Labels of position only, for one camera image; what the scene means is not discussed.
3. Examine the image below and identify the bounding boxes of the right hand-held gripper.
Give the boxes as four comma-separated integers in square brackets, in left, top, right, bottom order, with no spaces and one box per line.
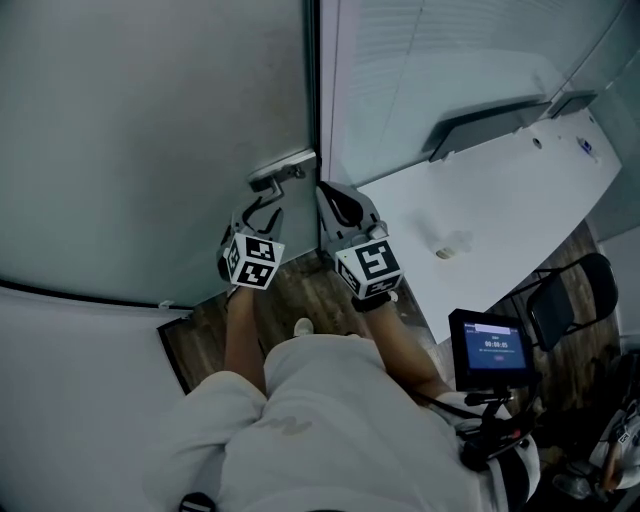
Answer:
[315,181,406,301]

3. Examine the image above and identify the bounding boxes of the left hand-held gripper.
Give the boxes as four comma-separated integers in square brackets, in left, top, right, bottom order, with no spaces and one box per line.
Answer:
[216,195,287,292]

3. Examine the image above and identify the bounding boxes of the metal door handle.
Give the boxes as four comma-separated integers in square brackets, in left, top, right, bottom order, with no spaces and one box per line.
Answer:
[247,151,318,196]

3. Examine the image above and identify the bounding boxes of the frosted glass door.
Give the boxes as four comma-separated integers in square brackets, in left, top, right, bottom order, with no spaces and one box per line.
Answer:
[0,0,319,307]

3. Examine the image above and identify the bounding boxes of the person's right forearm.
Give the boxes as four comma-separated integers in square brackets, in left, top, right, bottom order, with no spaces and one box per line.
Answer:
[357,295,452,401]

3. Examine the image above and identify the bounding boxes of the person's left forearm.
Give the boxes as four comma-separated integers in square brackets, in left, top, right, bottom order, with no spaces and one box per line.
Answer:
[222,286,267,397]

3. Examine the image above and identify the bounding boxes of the large dark desktop monitor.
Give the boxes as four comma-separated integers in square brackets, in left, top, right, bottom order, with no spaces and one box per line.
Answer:
[428,94,547,164]

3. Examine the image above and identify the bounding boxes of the white window blind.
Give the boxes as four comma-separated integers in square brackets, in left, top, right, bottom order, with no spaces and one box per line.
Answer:
[344,0,619,166]

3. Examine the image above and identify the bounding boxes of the small black mounted screen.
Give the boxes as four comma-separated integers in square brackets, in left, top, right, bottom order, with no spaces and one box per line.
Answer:
[447,308,536,393]

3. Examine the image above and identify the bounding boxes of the person's white shirt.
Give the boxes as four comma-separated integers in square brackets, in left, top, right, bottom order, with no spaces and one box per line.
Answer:
[143,333,542,512]

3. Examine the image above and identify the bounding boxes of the black folding chair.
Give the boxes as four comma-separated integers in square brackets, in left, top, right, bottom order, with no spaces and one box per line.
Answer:
[508,252,622,354]

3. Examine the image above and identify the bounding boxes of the small dark desktop monitor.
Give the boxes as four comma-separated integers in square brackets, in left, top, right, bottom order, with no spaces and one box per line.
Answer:
[549,89,599,121]

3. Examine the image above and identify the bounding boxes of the black wrist strap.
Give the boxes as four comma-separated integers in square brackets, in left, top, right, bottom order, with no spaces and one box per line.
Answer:
[350,291,393,314]

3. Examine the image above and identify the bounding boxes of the black door frame post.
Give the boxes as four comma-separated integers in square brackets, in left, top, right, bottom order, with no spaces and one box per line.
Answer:
[305,0,323,251]

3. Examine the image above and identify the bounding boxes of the black shoulder strap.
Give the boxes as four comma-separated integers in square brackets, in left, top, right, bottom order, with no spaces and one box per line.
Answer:
[408,388,482,422]

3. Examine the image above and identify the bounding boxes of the black strap buckle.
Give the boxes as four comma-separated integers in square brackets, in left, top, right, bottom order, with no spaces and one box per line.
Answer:
[178,491,218,512]

